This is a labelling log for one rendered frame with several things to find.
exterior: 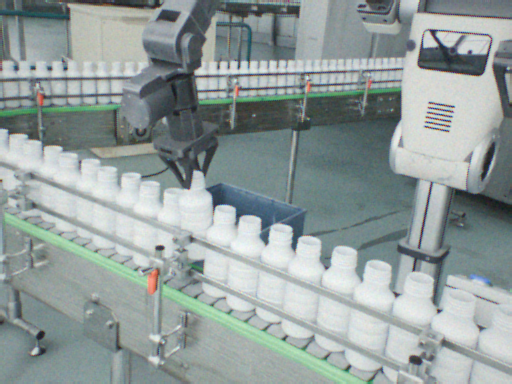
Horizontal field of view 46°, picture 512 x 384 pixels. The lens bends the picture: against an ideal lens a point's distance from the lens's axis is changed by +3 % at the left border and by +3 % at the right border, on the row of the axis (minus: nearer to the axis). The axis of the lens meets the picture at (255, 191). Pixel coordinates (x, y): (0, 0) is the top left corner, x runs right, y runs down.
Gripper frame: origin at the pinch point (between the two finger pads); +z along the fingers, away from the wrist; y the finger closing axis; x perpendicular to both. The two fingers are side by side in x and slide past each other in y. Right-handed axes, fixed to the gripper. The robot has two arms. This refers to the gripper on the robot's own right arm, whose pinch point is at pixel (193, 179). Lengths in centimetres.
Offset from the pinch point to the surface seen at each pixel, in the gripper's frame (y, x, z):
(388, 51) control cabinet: -604, -232, 209
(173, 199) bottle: 1.0, -4.9, 5.2
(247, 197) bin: -52, -30, 43
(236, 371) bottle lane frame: 11.7, 15.1, 28.2
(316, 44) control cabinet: -506, -277, 174
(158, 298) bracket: 13.9, 1.2, 16.2
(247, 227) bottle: 1.7, 12.5, 4.8
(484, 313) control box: -10, 48, 15
